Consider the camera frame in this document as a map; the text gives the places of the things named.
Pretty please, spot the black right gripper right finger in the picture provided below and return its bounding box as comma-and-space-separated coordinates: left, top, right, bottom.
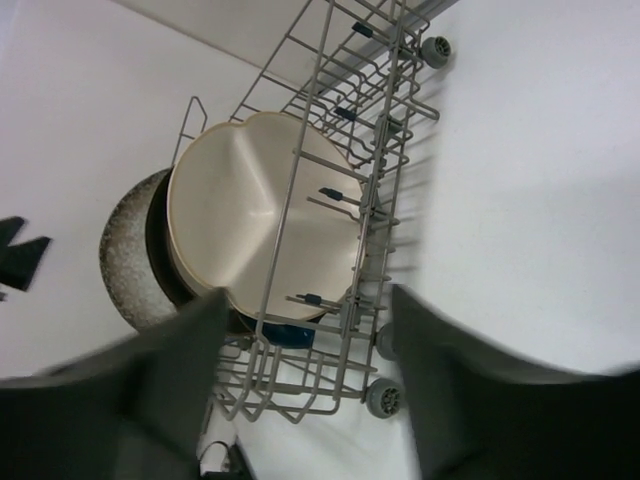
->
391, 285, 639, 479

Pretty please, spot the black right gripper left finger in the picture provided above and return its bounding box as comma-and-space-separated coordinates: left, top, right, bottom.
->
1, 288, 228, 479

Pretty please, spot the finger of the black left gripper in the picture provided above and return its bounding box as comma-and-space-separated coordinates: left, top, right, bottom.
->
1, 236, 52, 291
0, 216, 25, 243

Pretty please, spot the speckled beige round plate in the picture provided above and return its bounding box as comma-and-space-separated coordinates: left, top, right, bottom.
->
99, 169, 175, 331

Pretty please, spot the blue shell shaped dish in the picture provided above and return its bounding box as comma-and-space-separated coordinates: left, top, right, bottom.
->
237, 312, 321, 351

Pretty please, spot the cream divided plate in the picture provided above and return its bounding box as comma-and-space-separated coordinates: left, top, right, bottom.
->
167, 112, 363, 321

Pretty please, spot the silver metal plate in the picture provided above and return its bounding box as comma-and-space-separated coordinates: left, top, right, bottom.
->
145, 174, 196, 308

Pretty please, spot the grey wire dish rack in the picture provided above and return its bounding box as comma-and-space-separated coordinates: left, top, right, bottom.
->
172, 0, 456, 426

